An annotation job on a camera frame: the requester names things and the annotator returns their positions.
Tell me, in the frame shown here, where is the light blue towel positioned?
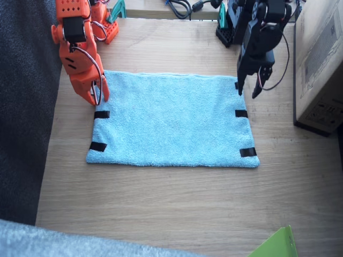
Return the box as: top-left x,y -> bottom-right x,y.
85,70 -> 261,169

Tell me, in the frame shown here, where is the teal table clamp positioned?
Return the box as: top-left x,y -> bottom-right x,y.
218,3 -> 228,29
108,0 -> 126,24

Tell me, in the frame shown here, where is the brown cardboard box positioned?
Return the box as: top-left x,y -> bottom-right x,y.
293,0 -> 343,137

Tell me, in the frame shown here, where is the dark grey foam panel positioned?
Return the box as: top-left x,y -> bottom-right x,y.
0,0 -> 63,227

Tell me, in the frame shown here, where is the light grey foam panel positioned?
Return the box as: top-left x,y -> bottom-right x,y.
0,218 -> 207,257

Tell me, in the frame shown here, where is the orange gripper servo cable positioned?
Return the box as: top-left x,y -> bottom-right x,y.
71,45 -> 105,81

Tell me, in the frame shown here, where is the black arm servo cable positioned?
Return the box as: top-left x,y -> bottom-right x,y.
257,22 -> 291,92

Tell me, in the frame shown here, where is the orange arm base cable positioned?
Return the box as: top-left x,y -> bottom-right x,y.
90,20 -> 108,43

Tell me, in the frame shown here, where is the black cable with ferrite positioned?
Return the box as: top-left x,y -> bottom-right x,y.
190,0 -> 228,13

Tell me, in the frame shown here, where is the coiled black power cable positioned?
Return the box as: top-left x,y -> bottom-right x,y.
165,0 -> 193,20

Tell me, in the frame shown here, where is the lime green plastic bracket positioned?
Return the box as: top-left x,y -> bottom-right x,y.
246,225 -> 300,257

